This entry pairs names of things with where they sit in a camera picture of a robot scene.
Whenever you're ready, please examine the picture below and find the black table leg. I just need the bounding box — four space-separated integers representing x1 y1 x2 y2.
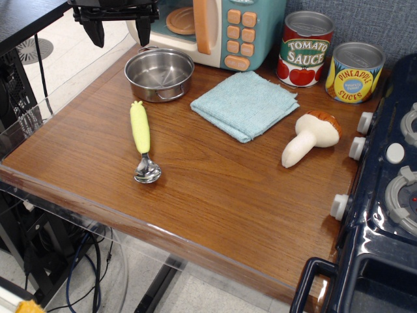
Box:
134 265 178 313

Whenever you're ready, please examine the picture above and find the blue floor cable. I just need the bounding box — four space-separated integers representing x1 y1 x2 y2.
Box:
66 231 102 313

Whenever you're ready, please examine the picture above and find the stainless steel pot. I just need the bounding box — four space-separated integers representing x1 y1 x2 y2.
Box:
124 46 195 103

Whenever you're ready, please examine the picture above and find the black computer tower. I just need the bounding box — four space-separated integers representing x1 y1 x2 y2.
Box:
1 48 42 134

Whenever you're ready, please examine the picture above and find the pineapple slices can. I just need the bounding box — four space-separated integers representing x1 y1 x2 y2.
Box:
325 42 386 104

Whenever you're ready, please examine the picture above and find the toy mushroom brown cap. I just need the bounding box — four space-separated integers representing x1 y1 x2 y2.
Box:
281 110 342 168

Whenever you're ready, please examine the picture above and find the light blue folded cloth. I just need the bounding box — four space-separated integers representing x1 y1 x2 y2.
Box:
190 71 299 143

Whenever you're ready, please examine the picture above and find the dark blue toy stove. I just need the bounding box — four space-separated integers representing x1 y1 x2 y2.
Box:
291 54 416 312

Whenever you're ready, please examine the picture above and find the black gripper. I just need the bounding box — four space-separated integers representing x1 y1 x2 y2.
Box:
67 0 159 48

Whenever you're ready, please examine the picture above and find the yellow-green handled metal spoon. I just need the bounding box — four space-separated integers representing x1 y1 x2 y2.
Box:
130 101 162 184

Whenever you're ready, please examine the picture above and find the black side desk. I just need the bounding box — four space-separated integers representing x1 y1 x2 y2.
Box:
1 0 71 55

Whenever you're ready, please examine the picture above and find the teal cream toy microwave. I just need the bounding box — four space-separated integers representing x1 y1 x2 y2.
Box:
126 0 288 72

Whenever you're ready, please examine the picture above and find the tomato sauce can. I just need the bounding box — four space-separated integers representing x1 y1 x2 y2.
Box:
276 10 335 87

